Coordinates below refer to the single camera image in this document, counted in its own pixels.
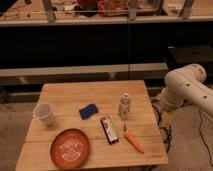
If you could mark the wooden folding table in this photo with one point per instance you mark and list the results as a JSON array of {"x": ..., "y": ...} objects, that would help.
[{"x": 68, "y": 98}]

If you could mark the small white bottle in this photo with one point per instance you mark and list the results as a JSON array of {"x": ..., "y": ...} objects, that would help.
[{"x": 124, "y": 106}]

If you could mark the orange patterned plate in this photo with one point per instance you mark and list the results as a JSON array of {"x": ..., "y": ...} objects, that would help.
[{"x": 70, "y": 149}]

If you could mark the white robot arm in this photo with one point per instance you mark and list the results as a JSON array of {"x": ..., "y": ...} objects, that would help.
[{"x": 186, "y": 83}]

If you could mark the blue sponge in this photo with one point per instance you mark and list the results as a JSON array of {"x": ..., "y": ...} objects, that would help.
[{"x": 88, "y": 111}]

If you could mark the orange toy carrot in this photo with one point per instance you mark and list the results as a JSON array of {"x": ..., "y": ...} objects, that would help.
[{"x": 132, "y": 140}]

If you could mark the black box on shelf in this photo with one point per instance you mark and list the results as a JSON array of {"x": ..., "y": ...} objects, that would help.
[{"x": 184, "y": 55}]

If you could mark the translucent plastic cup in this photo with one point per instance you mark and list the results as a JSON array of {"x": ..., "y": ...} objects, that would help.
[{"x": 44, "y": 112}]

